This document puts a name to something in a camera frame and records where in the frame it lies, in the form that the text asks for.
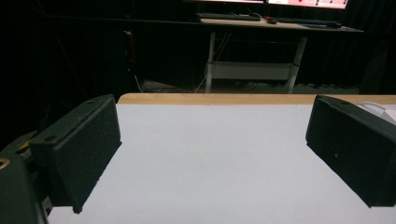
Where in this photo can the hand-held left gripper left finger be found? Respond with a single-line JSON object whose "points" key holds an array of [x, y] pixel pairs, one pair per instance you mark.
{"points": [[77, 152]]}

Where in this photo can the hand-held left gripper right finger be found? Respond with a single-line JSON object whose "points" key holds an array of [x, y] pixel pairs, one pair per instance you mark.
{"points": [[351, 149]]}

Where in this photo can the white object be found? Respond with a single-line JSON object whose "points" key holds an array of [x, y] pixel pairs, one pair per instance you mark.
{"points": [[378, 110]]}

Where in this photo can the dark stand with red parts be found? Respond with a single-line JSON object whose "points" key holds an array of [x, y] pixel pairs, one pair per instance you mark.
{"points": [[130, 46]]}

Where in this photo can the black keyboard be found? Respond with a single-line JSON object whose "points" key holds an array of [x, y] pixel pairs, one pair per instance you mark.
{"points": [[306, 21], [229, 16]]}

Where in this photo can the wooden desk with white legs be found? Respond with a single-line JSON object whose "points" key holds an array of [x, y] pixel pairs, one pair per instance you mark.
{"points": [[249, 46]]}

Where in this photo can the computer monitor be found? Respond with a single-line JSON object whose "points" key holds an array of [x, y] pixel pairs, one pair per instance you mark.
{"points": [[308, 3], [225, 1]]}

